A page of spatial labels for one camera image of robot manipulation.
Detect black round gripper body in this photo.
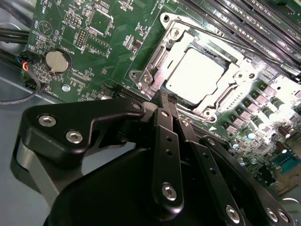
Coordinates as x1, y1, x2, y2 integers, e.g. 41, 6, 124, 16
46, 145, 228, 226

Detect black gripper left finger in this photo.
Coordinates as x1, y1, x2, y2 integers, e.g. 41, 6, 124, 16
9, 89, 186, 215

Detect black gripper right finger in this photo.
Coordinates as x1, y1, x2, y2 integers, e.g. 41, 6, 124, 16
168, 94, 296, 226

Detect metal frame socket cover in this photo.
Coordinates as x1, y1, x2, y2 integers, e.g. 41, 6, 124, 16
141, 28, 261, 123

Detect silver square CPU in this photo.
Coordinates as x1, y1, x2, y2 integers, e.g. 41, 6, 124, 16
164, 46, 232, 105

